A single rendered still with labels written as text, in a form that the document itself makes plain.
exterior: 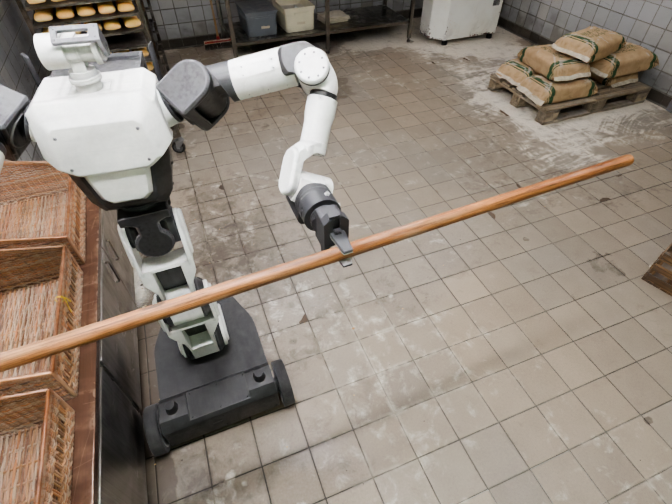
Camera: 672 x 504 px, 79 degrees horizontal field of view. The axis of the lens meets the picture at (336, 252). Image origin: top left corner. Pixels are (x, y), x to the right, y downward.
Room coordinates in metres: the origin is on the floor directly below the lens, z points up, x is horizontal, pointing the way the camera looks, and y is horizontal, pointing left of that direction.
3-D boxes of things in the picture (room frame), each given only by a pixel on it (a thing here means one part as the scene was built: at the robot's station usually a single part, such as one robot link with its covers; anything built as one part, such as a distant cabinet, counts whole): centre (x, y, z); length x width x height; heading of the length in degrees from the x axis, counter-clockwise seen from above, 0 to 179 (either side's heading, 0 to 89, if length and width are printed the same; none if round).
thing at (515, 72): (3.94, -1.86, 0.22); 0.62 x 0.36 x 0.15; 117
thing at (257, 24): (5.04, 0.87, 0.35); 0.50 x 0.36 x 0.24; 21
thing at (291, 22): (5.19, 0.48, 0.35); 0.50 x 0.36 x 0.24; 23
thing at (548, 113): (3.88, -2.21, 0.07); 1.20 x 0.80 x 0.14; 111
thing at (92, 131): (0.93, 0.55, 1.27); 0.34 x 0.30 x 0.36; 106
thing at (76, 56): (0.87, 0.54, 1.47); 0.10 x 0.07 x 0.09; 106
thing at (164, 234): (0.96, 0.56, 1.00); 0.28 x 0.13 x 0.18; 23
